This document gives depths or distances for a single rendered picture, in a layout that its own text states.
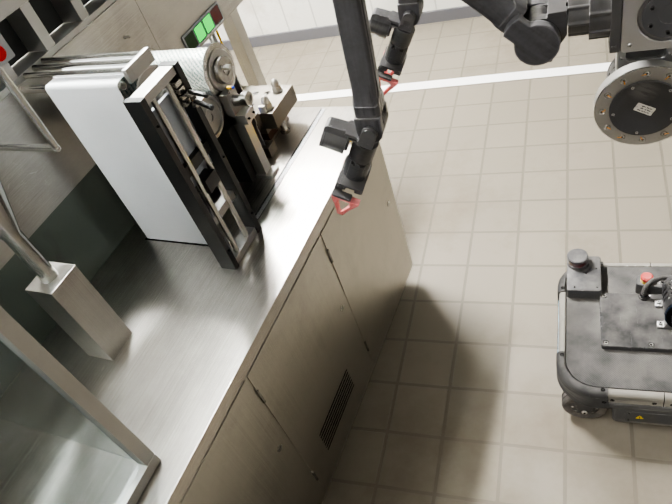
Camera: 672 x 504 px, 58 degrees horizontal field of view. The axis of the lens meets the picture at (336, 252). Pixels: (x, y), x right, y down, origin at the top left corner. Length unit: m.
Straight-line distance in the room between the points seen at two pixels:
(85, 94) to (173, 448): 0.85
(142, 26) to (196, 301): 0.90
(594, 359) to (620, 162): 1.27
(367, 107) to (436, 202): 1.76
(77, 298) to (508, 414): 1.46
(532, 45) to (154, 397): 1.10
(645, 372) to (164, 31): 1.84
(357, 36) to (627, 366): 1.35
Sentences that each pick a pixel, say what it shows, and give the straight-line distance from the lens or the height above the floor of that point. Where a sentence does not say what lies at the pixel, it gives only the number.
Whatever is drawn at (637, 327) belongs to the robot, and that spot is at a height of 0.26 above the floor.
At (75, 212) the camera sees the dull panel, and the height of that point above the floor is 1.09.
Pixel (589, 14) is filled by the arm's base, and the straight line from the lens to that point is 1.15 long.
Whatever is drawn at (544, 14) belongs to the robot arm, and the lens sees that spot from 1.17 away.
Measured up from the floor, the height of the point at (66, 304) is 1.12.
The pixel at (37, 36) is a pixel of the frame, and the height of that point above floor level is 1.50.
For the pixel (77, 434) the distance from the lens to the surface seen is 1.25.
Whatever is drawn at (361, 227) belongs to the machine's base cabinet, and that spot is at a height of 0.62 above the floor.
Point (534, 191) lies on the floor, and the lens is 2.99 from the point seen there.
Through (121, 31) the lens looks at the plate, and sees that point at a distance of 2.03.
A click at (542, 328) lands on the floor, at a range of 2.47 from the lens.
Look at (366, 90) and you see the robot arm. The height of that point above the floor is 1.36.
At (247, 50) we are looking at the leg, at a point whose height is 0.87.
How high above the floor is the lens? 2.00
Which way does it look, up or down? 43 degrees down
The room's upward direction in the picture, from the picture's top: 22 degrees counter-clockwise
